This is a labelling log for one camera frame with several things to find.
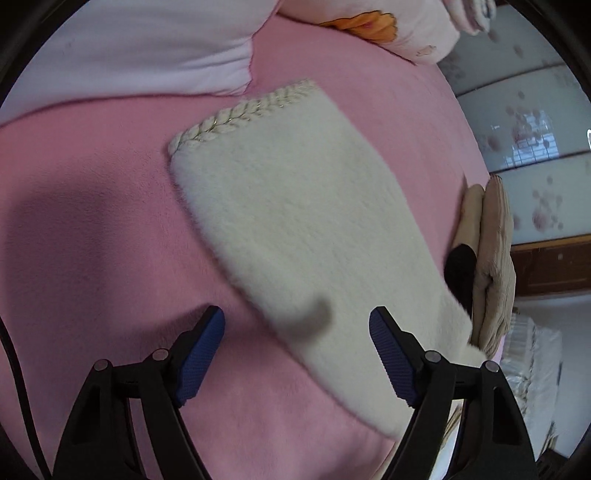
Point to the black folded garment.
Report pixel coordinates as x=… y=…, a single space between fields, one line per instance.
x=461 y=272

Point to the white fuzzy sweater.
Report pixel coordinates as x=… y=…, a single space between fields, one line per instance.
x=295 y=221

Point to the pale lilac quilt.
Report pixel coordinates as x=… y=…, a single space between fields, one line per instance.
x=138 y=46

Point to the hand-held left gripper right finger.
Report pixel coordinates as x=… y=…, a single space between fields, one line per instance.
x=392 y=357

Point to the tan folded garment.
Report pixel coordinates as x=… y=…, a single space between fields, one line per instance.
x=471 y=212

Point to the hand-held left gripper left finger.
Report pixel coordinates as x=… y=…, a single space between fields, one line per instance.
x=203 y=355

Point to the beige ribbed folded garment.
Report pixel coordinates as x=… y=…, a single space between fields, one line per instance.
x=496 y=258

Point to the floral sliding door wardrobe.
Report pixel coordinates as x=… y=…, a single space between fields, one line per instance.
x=521 y=115

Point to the pink bed blanket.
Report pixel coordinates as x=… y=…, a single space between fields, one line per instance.
x=106 y=221

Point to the brown wooden headboard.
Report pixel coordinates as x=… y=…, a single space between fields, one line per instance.
x=554 y=267

